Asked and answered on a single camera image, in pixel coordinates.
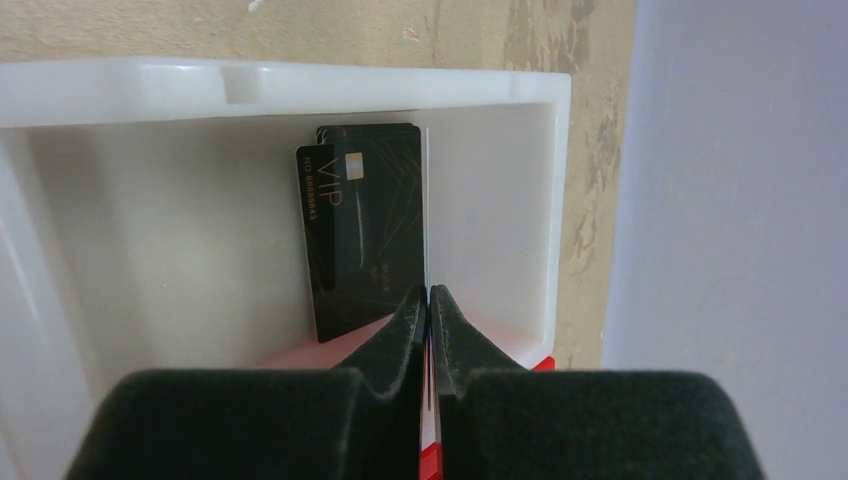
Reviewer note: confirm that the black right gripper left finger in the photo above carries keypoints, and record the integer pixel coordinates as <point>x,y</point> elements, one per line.
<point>360,419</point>

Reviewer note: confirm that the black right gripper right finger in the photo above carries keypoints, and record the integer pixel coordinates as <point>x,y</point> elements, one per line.
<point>499,420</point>

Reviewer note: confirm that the red plastic bin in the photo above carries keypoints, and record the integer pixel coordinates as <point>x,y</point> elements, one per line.
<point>430,467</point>

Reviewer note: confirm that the black VIP card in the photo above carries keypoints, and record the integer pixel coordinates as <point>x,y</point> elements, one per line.
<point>362,211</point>

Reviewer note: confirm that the thin card edge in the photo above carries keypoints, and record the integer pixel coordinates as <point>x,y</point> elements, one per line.
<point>427,262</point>

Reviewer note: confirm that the white plastic bin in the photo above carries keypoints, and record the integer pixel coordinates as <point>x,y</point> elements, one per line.
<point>150,218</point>

